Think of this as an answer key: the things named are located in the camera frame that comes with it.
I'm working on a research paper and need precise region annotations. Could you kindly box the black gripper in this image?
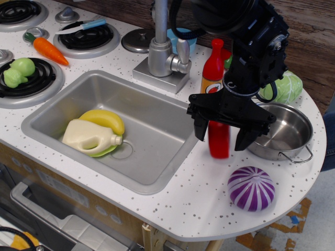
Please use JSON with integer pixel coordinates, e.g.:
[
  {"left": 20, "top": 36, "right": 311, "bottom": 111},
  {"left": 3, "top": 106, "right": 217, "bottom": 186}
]
[{"left": 187, "top": 88, "right": 276, "bottom": 151}]

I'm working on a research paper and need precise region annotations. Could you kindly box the red toy sushi piece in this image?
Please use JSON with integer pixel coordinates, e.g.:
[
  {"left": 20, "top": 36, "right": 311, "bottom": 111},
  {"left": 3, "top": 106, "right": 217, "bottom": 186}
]
[{"left": 208, "top": 121, "right": 230, "bottom": 159}]

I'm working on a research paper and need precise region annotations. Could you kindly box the small steel pan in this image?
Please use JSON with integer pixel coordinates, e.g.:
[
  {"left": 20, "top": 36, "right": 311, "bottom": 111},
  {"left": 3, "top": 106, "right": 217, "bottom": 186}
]
[{"left": 248, "top": 102, "right": 314, "bottom": 164}]

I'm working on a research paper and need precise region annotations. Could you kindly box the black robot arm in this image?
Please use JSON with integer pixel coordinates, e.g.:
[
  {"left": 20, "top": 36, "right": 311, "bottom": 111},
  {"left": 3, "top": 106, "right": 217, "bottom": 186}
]
[{"left": 170, "top": 1, "right": 289, "bottom": 151}]

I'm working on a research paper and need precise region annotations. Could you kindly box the red toy ketchup bottle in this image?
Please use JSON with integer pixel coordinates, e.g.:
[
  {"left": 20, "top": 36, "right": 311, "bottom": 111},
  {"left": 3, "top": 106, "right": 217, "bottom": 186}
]
[{"left": 200, "top": 39, "right": 224, "bottom": 94}]

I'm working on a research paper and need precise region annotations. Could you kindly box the purple striped toy onion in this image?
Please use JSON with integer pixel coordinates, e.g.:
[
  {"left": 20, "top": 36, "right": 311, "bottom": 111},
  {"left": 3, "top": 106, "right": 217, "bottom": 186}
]
[{"left": 228, "top": 166, "right": 275, "bottom": 212}]

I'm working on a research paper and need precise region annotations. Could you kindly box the silver toy sink basin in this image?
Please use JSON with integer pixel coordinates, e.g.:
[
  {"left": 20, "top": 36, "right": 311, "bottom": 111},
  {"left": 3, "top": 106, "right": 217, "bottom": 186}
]
[{"left": 21, "top": 70, "right": 197, "bottom": 194}]

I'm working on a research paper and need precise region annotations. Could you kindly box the red toy chili pepper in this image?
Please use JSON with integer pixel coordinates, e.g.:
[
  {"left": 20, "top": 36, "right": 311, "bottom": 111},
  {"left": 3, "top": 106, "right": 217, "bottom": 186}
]
[{"left": 221, "top": 48, "right": 232, "bottom": 69}]

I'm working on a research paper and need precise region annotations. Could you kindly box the silver toy faucet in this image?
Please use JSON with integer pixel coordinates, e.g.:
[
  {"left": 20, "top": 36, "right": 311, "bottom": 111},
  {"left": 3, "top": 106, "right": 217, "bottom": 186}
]
[{"left": 133, "top": 1, "right": 192, "bottom": 94}]

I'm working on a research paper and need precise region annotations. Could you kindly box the green toy cabbage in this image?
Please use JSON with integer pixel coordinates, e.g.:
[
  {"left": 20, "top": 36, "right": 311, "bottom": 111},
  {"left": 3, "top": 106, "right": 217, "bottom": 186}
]
[{"left": 258, "top": 71, "right": 303, "bottom": 104}]

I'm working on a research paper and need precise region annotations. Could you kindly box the blue plastic bowl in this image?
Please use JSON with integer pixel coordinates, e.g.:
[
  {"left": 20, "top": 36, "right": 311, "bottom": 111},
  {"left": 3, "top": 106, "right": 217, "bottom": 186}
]
[{"left": 167, "top": 28, "right": 197, "bottom": 54}]

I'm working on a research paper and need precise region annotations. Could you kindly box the yellow toy banana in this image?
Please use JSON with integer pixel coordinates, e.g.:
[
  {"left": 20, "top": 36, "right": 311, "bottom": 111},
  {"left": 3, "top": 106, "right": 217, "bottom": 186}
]
[{"left": 79, "top": 109, "right": 125, "bottom": 135}]

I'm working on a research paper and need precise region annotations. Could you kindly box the steel pot lid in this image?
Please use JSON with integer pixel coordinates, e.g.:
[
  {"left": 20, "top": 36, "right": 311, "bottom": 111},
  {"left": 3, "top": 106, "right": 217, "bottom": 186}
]
[{"left": 121, "top": 29, "right": 155, "bottom": 53}]

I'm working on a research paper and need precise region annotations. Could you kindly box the cream toy detergent jug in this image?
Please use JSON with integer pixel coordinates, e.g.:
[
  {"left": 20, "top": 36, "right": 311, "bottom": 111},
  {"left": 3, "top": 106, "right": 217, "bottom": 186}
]
[{"left": 62, "top": 119, "right": 115, "bottom": 155}]

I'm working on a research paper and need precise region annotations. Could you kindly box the light green toy plate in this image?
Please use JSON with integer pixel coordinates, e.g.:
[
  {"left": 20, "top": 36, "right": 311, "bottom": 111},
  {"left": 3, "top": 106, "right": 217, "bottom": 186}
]
[{"left": 88, "top": 134, "right": 123, "bottom": 157}]

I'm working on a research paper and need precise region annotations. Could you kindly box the right stove burner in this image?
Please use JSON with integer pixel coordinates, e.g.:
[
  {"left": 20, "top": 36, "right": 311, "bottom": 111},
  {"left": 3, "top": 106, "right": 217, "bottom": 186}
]
[{"left": 53, "top": 24, "right": 120, "bottom": 59}]

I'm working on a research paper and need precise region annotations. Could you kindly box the stove burner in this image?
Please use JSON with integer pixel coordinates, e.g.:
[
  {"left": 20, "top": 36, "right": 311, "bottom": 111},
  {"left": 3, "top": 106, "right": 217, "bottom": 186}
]
[
  {"left": 53, "top": 24, "right": 120, "bottom": 59},
  {"left": 1, "top": 58, "right": 65, "bottom": 109},
  {"left": 1, "top": 1, "right": 49, "bottom": 32}
]

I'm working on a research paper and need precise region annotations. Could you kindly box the front left stove burner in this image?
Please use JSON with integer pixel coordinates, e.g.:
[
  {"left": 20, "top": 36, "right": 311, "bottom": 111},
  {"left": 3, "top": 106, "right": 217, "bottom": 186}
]
[{"left": 1, "top": 58, "right": 65, "bottom": 109}]

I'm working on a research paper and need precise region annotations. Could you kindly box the toy oven door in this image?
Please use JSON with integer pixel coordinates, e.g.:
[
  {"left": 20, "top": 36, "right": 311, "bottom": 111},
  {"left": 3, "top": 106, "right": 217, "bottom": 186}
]
[{"left": 1, "top": 165, "right": 143, "bottom": 250}]

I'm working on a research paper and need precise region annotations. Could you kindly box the silver stove knob back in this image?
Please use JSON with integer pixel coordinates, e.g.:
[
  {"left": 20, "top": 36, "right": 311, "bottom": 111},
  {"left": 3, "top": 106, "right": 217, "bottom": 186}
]
[{"left": 55, "top": 7, "right": 80, "bottom": 24}]

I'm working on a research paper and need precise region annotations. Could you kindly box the silver stove knob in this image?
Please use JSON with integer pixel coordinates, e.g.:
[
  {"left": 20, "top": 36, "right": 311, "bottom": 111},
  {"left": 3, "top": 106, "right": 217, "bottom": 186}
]
[
  {"left": 0, "top": 49, "right": 14, "bottom": 65},
  {"left": 23, "top": 27, "right": 50, "bottom": 43},
  {"left": 55, "top": 7, "right": 80, "bottom": 24}
]

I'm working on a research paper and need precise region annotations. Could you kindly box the orange toy carrot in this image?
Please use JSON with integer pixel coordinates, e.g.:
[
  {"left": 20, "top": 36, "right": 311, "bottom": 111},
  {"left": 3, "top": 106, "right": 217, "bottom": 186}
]
[{"left": 24, "top": 32, "right": 69, "bottom": 66}]

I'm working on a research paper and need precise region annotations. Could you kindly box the green toy pear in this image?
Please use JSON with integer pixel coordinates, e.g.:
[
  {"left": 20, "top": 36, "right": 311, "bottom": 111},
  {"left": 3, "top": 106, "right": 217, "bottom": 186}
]
[{"left": 3, "top": 58, "right": 36, "bottom": 88}]

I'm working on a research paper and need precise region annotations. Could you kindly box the silver stove knob left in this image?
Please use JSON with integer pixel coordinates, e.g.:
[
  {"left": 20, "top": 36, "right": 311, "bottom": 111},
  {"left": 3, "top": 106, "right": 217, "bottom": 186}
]
[{"left": 0, "top": 49, "right": 14, "bottom": 65}]

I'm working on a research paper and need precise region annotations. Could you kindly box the yellow toy on floor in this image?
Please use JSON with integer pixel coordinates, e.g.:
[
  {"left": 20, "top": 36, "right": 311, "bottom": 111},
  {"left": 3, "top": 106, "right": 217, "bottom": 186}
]
[{"left": 10, "top": 232, "right": 40, "bottom": 250}]

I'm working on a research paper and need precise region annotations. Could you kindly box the back left stove burner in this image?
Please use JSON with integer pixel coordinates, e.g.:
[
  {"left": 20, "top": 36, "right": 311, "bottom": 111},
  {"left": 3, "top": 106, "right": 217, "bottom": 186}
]
[{"left": 1, "top": 1, "right": 49, "bottom": 32}]

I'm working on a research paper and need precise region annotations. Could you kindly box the blue handled toy knife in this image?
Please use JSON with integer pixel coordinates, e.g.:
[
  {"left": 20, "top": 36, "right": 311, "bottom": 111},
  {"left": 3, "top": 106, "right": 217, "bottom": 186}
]
[{"left": 55, "top": 19, "right": 106, "bottom": 35}]

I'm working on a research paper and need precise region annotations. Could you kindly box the black cable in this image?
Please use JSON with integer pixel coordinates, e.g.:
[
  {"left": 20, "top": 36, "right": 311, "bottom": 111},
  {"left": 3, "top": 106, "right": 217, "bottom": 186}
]
[{"left": 0, "top": 226, "right": 37, "bottom": 251}]

